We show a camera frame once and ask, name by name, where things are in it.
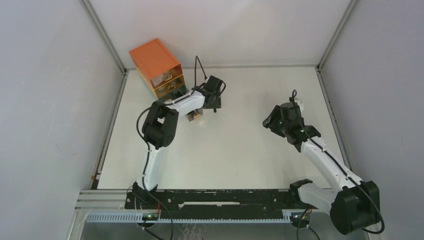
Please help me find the orange yellow blue drawer box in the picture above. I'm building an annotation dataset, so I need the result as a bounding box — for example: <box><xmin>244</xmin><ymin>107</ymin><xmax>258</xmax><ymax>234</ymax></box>
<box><xmin>129</xmin><ymin>38</ymin><xmax>189</xmax><ymax>104</ymax></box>

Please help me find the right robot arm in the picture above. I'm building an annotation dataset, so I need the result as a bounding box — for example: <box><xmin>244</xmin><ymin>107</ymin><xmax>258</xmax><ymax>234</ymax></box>
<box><xmin>262</xmin><ymin>102</ymin><xmax>385</xmax><ymax>235</ymax></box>

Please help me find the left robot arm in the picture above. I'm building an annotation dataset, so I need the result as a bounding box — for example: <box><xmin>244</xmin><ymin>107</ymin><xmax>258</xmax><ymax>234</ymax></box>
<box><xmin>132</xmin><ymin>75</ymin><xmax>227</xmax><ymax>209</ymax></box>

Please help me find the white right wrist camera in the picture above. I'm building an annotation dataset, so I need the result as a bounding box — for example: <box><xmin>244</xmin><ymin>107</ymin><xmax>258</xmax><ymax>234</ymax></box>
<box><xmin>294</xmin><ymin>97</ymin><xmax>304</xmax><ymax>112</ymax></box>

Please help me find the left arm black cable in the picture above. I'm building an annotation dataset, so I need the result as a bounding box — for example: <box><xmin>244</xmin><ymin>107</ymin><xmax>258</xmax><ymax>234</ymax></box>
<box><xmin>135</xmin><ymin>55</ymin><xmax>228</xmax><ymax>200</ymax></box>

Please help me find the aluminium frame rail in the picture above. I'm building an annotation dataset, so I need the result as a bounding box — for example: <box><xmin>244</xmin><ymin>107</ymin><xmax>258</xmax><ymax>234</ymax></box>
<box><xmin>79</xmin><ymin>0</ymin><xmax>127</xmax><ymax>75</ymax></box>

